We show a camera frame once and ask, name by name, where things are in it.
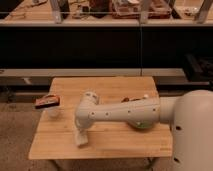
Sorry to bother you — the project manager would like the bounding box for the clear plastic cup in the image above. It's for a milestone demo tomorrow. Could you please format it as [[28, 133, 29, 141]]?
[[46, 106, 61, 118]]

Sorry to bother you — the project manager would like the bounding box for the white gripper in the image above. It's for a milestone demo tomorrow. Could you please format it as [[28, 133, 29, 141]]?
[[75, 120, 92, 133]]

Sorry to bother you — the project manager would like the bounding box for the wooden folding table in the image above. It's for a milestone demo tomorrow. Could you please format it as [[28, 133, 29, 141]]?
[[29, 77, 172, 161]]

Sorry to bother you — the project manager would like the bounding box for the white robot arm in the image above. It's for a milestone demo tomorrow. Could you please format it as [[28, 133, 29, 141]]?
[[74, 90, 213, 171]]

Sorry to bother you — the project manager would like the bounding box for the long workbench shelf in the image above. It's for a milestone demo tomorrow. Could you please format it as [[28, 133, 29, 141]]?
[[0, 0, 213, 27]]

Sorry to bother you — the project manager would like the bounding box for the green plate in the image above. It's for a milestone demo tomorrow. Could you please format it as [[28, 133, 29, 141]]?
[[127, 122, 154, 130]]

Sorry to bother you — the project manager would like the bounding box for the orange black snack packet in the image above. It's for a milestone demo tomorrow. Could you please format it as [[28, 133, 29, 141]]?
[[35, 95, 60, 109]]

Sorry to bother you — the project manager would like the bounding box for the white sponge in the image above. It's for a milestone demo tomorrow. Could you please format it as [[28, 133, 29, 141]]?
[[74, 130, 88, 147]]

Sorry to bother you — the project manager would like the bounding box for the small red brown item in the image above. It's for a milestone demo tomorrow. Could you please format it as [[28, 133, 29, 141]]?
[[121, 97, 141, 103]]

